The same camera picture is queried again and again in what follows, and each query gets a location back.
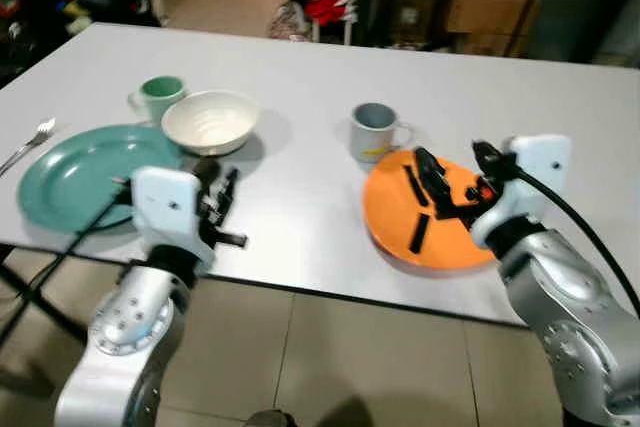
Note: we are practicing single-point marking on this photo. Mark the white ceramic bowl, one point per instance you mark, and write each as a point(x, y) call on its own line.
point(212, 125)

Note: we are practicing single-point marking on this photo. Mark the black table leg frame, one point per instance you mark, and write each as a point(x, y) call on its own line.
point(45, 309)

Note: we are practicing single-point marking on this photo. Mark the orange round plate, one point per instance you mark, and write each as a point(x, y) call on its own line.
point(390, 209)

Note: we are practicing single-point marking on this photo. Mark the grey ceramic mug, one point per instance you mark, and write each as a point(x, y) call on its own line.
point(372, 135)

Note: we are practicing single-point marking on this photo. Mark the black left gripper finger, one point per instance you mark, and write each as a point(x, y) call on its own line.
point(232, 191)
point(230, 239)

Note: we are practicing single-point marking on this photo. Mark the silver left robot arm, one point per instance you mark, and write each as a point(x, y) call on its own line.
point(125, 332)

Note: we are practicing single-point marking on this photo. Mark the dark robot foot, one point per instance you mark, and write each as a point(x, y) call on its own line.
point(270, 419)

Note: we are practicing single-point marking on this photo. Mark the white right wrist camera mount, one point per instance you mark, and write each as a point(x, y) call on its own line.
point(540, 159)

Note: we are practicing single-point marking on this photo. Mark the silver metal fork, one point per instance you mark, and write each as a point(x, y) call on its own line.
point(38, 133)

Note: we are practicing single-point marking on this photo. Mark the tall dark cardboard box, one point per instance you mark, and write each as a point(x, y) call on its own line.
point(413, 12)

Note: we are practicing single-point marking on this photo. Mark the wide brown cardboard box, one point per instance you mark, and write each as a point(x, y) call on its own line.
point(490, 11)

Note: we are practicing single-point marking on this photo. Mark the teal round plate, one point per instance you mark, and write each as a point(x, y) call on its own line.
point(75, 179)

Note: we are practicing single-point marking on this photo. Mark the red cloth on rack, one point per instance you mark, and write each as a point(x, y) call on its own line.
point(326, 9)

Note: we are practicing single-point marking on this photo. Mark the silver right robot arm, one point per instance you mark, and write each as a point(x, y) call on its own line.
point(565, 312)

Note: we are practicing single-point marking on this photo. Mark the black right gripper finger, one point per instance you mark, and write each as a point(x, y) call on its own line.
point(434, 179)
point(420, 234)

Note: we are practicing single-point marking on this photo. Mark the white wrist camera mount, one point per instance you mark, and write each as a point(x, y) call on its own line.
point(540, 159)
point(165, 205)

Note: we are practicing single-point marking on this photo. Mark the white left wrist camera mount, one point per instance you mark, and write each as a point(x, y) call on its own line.
point(165, 205)

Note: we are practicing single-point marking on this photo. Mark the green ceramic mug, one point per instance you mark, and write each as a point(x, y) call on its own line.
point(160, 97)

